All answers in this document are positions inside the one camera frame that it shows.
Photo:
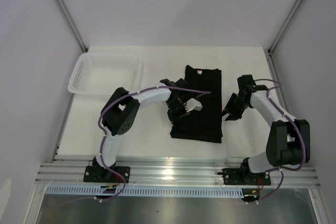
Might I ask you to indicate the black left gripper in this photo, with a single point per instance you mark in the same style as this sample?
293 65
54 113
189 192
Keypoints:
174 118

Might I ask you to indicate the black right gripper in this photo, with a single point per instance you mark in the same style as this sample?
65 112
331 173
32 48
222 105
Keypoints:
233 114

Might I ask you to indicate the black t-shirt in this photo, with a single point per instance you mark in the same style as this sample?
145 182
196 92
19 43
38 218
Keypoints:
204 125

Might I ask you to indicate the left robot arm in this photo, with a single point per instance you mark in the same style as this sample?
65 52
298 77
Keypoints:
119 113

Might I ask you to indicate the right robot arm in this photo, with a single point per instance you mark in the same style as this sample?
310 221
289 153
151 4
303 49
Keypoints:
288 144

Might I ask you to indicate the white plastic basket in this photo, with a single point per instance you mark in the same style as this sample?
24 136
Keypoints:
103 73

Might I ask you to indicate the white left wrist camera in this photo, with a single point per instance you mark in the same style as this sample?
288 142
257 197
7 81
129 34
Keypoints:
193 104

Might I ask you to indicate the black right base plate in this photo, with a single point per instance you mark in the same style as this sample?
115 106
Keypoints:
237 176

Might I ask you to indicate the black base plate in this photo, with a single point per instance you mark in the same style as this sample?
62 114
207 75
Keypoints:
101 175
237 176

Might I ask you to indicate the white slotted cable duct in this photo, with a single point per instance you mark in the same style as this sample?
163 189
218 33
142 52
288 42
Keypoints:
154 191

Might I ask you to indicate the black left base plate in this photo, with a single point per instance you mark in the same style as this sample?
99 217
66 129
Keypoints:
101 175

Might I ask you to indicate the aluminium mounting rail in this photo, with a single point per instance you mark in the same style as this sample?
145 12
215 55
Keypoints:
146 171

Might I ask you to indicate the right aluminium frame post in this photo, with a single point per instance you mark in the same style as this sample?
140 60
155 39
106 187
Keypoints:
290 17

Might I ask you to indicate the aluminium frame post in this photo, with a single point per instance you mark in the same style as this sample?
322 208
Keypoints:
62 7
290 17

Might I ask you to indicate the left aluminium frame post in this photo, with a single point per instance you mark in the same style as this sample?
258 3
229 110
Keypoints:
62 7

